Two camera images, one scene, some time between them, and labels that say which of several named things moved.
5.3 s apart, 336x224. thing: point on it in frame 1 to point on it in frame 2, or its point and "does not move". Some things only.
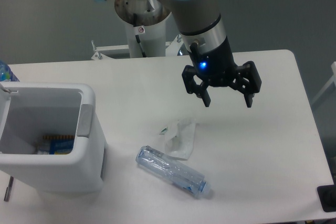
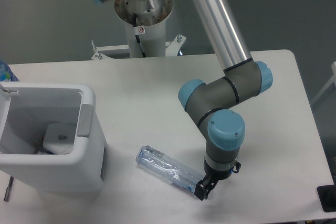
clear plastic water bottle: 175,172 does not move
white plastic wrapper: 179,139 to 60,137
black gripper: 216,64 to 213,176
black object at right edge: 327,195 does not move
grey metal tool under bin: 9,189 does not move
